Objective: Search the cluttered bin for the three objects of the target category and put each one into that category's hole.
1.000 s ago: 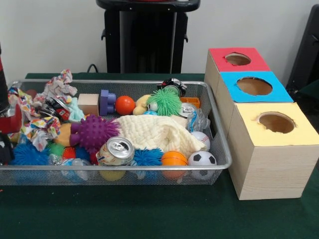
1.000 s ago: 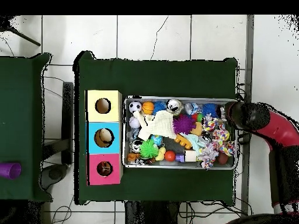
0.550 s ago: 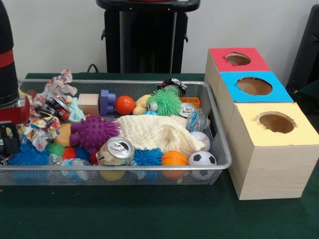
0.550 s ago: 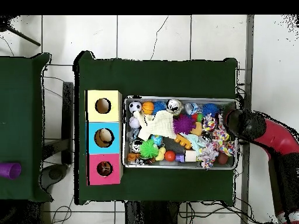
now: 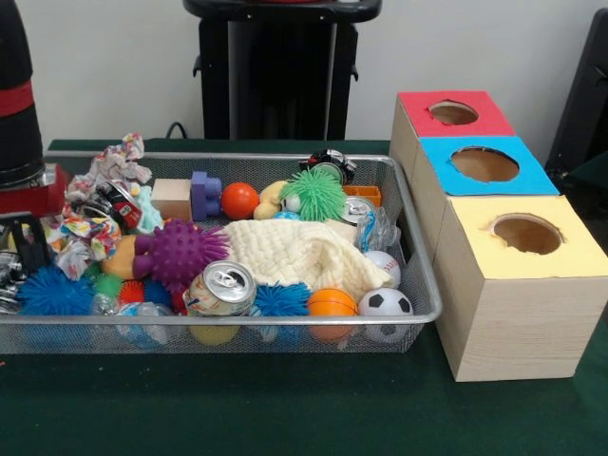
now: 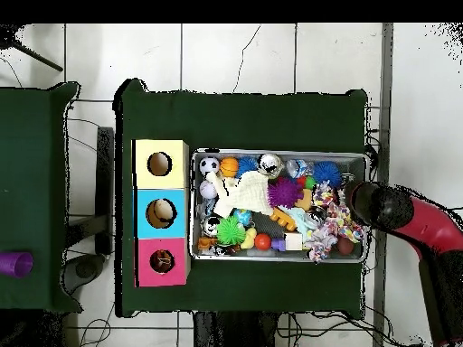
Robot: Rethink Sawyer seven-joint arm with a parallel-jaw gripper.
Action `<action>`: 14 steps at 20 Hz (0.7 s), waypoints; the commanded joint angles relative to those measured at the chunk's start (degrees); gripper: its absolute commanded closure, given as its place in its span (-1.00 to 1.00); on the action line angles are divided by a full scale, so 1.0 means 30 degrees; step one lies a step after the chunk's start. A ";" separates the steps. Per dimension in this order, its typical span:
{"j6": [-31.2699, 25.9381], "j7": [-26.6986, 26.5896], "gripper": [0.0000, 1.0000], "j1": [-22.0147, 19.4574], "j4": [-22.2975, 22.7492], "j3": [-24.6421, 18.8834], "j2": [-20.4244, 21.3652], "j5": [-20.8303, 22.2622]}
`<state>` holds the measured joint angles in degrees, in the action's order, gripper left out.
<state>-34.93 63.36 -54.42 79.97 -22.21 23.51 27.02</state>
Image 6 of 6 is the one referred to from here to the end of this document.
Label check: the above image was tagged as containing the purple spiky ball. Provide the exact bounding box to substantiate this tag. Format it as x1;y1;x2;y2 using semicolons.
266;177;305;211

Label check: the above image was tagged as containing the plain wooden cube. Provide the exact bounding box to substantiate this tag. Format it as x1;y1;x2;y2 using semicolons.
285;231;305;252

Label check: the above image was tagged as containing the orange striped tiger toy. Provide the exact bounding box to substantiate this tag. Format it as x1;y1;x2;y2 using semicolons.
150;250;174;273

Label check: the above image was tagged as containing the clear mesh bin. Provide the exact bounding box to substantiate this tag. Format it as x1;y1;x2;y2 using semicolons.
190;149;370;264

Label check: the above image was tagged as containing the wooden box with three holes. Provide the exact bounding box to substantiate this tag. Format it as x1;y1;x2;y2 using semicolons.
132;138;191;288

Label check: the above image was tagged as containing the cream knitted cloth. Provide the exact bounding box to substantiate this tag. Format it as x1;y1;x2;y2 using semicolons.
207;172;276;220

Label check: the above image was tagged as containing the small orange basketball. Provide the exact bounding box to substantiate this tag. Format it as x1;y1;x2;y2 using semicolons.
220;156;241;179

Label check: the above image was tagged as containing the small soccer ball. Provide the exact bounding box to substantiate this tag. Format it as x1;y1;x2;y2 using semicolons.
198;155;222;176

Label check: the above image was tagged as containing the green fuzzy toy with eyes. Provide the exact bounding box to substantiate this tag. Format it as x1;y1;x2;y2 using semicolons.
216;216;248;249

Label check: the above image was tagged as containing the small red ball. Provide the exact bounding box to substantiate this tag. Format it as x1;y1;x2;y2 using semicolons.
253;232;273;252

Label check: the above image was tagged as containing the orange foam ball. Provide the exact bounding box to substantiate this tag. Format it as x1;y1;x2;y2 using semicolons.
295;188;315;212

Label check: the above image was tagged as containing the blue spiky ball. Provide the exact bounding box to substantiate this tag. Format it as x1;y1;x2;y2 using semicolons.
312;160;343;189

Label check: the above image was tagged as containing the colourful patterned cloth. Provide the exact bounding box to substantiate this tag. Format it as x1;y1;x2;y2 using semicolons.
307;180;366;264

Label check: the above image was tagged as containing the green cloth side table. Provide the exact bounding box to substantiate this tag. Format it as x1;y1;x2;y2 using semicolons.
0;79;82;314

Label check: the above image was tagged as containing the purple plastic cup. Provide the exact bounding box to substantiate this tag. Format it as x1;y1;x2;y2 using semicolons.
0;251;35;279

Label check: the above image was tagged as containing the black tripod leg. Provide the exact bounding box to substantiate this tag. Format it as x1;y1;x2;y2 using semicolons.
0;24;65;73

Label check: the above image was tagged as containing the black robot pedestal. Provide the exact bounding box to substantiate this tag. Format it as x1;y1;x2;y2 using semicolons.
192;310;290;347

